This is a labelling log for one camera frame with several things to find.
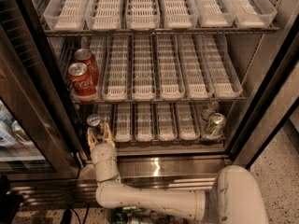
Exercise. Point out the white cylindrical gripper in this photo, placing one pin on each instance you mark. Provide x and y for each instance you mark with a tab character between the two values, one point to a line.
102	153

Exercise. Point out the silver blue redbull can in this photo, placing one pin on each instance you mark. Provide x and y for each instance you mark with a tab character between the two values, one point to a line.
96	123

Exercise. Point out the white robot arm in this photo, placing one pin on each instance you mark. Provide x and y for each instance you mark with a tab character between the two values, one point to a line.
235	197

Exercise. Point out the shelf tray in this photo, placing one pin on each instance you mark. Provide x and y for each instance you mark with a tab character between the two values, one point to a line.
122	123
142	14
166	126
196	80
220	67
203	123
143	78
179	14
116	71
254	13
65	15
169	72
216	13
98	46
101	15
187	122
105	111
144	130

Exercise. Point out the front red coca-cola can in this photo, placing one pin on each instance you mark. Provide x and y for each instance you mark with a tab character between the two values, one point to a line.
81	79

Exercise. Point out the red coca-cola can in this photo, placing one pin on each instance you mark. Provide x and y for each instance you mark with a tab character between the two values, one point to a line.
81	79
87	57

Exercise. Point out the glass fridge door left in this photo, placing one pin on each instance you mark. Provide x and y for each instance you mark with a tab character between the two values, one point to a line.
40	136

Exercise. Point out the green can in bin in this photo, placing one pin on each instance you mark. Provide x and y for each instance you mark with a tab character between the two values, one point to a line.
128	215

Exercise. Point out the rear red coca-cola can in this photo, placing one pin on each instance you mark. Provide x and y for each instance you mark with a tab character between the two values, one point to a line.
87	57

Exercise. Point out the stainless steel fridge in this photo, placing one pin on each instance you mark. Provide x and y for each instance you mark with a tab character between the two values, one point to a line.
266	62

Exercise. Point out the rear silver green can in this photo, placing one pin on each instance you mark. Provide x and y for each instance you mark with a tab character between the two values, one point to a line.
209	109

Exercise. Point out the silver green can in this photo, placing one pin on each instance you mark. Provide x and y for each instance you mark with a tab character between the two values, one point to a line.
215	125
209	109

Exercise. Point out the front silver green can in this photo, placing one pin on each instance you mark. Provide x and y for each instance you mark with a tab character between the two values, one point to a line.
215	125

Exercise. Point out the clear plastic bin on floor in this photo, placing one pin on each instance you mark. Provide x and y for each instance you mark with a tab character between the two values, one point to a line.
151	218

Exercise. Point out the black plug on floor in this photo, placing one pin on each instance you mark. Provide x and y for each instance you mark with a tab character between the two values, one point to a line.
67	216

